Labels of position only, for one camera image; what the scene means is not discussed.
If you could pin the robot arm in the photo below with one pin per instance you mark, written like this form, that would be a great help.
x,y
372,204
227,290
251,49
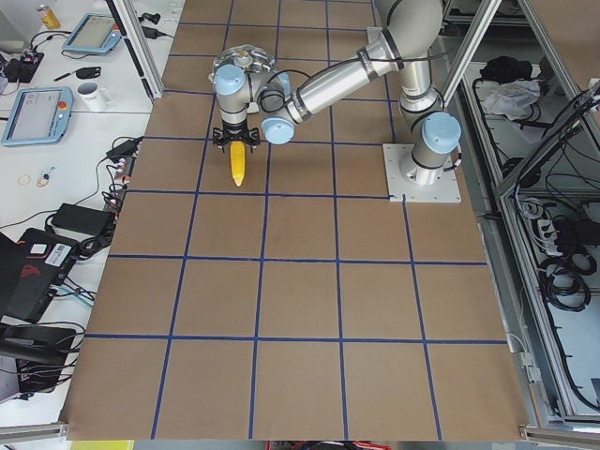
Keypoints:
x,y
258,102

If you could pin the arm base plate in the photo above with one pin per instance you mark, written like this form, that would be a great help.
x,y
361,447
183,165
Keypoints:
x,y
410,183

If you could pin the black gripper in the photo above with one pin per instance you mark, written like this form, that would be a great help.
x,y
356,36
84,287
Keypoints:
x,y
232,130

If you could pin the yellow corn cob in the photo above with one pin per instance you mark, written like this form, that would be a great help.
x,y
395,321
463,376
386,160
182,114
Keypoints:
x,y
238,162

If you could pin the lower teach pendant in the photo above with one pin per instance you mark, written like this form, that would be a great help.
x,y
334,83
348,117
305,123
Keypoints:
x,y
38,116

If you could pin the teach pendant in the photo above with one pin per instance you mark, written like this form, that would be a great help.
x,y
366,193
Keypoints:
x,y
38,116
95,34

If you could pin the crumpled white cloth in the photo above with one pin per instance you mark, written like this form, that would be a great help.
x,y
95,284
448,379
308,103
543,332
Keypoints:
x,y
514,100

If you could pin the glass pot lid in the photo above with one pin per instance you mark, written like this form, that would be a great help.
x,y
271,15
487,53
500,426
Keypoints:
x,y
248,57

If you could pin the black cloth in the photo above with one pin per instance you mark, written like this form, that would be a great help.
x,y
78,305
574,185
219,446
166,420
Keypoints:
x,y
506,69

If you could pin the yellow drink can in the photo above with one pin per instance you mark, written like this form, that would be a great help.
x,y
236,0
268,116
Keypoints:
x,y
48,17

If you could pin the white mug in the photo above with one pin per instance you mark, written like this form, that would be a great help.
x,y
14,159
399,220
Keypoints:
x,y
97,99

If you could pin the power strip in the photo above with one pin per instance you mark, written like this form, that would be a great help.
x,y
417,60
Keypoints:
x,y
120,171

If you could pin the pale green electric pot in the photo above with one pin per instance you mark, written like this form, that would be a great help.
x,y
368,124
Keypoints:
x,y
226,81

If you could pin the black laptop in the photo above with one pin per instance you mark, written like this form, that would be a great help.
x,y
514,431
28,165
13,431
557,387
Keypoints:
x,y
45,259

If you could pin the upper teach pendant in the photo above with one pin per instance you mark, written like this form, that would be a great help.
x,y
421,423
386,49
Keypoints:
x,y
95,34

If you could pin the black power brick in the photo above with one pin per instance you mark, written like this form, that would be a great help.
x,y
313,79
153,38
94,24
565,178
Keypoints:
x,y
82,219

